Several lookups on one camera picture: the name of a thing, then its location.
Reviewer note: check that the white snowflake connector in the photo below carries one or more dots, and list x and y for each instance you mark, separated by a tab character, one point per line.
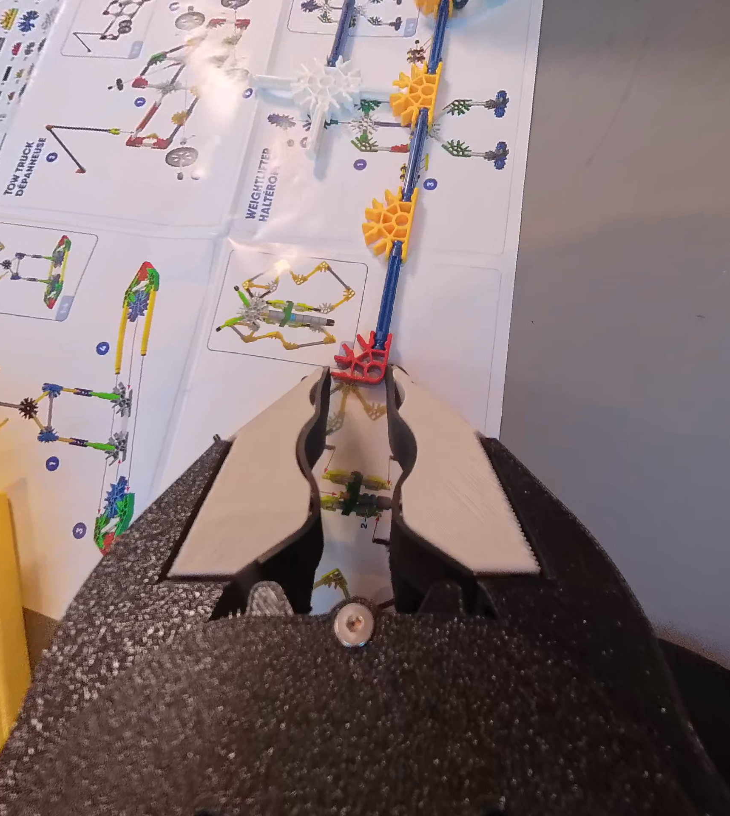
325	86

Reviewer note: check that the dark cloth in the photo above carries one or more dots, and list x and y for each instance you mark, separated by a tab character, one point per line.
728	733

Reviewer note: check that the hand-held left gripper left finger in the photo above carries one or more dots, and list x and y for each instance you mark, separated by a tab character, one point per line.
250	503

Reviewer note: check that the white printed instruction sheet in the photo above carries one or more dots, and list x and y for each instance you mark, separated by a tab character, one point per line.
180	191

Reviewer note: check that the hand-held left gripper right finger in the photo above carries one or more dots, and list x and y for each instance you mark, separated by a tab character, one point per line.
467	503

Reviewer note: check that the blue plastic rod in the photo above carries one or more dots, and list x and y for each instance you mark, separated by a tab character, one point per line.
390	293
342	32
439	35
417	156

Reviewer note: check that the orange fan-shaped connector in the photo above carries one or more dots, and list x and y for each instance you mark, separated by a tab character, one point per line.
393	223
417	92
427	6

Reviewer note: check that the red corner connector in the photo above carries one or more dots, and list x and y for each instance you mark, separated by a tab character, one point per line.
361	363

